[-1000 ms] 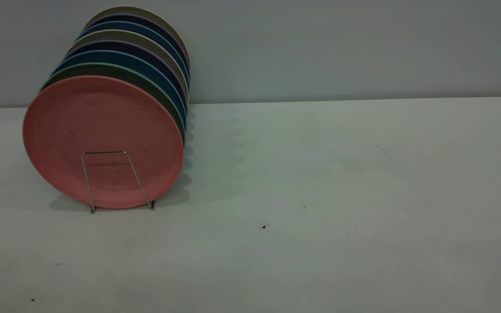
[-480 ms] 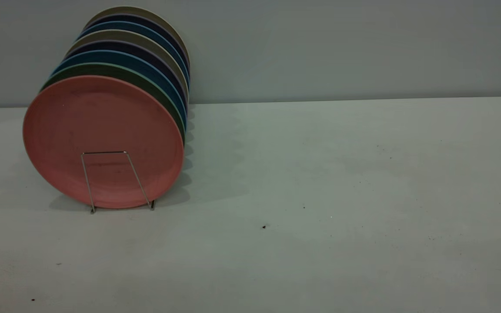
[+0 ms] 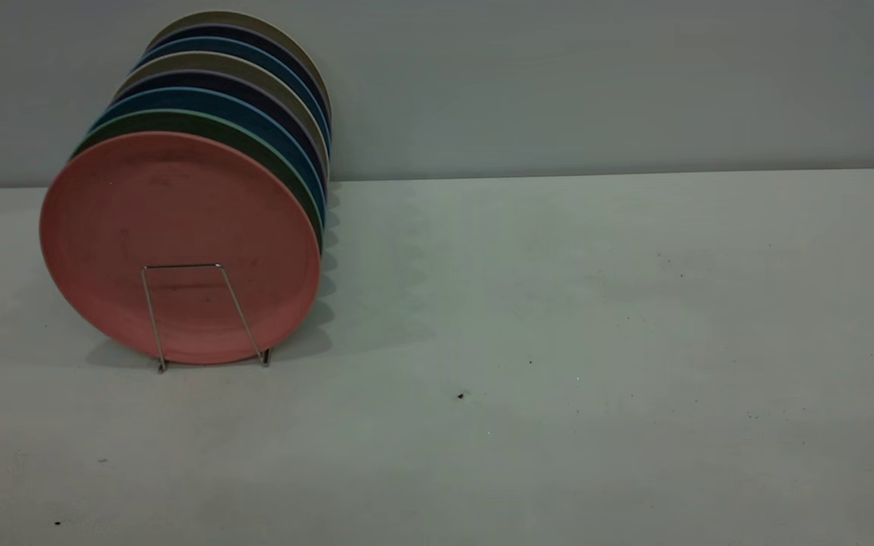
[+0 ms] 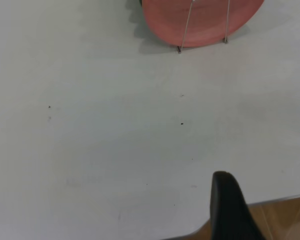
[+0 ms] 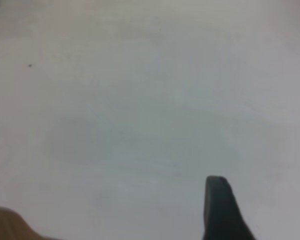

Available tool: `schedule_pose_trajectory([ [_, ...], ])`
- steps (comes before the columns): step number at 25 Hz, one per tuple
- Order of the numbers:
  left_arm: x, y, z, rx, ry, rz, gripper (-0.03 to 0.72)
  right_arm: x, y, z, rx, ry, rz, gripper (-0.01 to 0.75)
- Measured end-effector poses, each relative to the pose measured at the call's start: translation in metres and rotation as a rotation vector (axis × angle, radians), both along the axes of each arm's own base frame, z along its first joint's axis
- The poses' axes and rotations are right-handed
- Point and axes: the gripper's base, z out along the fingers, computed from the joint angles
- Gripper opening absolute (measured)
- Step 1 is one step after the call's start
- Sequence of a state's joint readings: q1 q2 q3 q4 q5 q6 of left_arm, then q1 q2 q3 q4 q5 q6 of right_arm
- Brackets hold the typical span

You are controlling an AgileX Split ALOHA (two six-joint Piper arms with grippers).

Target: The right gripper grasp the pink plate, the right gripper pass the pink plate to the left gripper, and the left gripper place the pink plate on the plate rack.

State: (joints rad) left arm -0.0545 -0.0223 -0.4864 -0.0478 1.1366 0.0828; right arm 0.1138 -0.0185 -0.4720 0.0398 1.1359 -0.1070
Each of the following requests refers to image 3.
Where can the pink round plate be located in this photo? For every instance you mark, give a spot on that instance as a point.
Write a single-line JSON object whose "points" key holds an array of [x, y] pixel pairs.
{"points": [[171, 227]]}

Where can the green round plate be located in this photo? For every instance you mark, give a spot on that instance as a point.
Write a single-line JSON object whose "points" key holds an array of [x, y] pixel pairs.
{"points": [[202, 121]]}

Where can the blue round plate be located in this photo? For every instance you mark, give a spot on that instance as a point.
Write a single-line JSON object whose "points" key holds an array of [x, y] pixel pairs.
{"points": [[209, 99], [232, 45]]}

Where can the dark purple round plate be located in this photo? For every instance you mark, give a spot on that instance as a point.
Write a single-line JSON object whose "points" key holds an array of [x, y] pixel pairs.
{"points": [[209, 80], [249, 32]]}

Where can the beige round plate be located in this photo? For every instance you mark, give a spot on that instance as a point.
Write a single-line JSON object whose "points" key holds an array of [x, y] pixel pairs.
{"points": [[232, 17], [217, 62]]}

